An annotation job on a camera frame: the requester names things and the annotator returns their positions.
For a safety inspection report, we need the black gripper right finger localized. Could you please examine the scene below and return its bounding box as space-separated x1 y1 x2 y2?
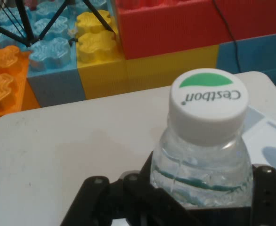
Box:
249 164 276 226

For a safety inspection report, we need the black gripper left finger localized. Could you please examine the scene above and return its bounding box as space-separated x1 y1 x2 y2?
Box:
59 150 193 226

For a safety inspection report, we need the clear green-label water bottle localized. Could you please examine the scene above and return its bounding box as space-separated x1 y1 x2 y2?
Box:
149 68 254 209

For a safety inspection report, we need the white cardboard box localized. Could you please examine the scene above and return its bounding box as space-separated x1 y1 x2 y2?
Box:
242 105 276 176

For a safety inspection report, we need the dark blue foam building block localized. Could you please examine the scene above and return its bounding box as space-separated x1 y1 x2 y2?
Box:
216 31 276 88

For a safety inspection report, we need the light blue foam building block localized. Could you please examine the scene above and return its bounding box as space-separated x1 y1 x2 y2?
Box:
0 0 116 108

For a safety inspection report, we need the red foam building block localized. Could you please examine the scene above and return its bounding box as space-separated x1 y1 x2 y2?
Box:
115 0 276 61

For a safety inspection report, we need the orange foam building block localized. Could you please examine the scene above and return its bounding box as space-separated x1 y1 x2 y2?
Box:
0 45 41 120

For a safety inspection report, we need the black tripod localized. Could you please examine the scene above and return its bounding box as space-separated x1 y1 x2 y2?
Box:
0 0 116 48

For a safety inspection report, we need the thin black cable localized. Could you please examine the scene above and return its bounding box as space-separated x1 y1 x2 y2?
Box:
211 0 243 73

